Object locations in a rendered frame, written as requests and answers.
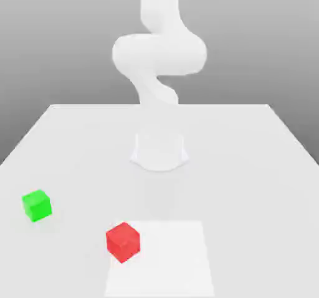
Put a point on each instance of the small green cube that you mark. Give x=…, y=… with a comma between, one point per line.
x=37, y=205

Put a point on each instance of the small red cube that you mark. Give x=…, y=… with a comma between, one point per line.
x=122, y=242

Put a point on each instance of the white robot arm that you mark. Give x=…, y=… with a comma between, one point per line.
x=159, y=54

